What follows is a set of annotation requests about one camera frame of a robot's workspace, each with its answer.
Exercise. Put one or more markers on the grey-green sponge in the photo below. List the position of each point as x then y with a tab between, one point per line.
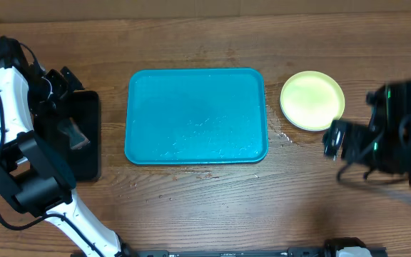
77	139

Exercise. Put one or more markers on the teal tray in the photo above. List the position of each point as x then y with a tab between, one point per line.
196	116

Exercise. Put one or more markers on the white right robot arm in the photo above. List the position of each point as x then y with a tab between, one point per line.
377	156

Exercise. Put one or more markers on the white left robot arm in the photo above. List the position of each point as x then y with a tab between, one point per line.
34	178

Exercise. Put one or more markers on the yellow plate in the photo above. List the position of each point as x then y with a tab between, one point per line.
311	100

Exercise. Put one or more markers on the black tray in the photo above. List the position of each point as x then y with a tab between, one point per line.
85	109

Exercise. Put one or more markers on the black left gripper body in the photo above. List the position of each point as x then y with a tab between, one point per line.
52	88

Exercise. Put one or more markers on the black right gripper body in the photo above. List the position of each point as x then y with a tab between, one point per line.
364	145

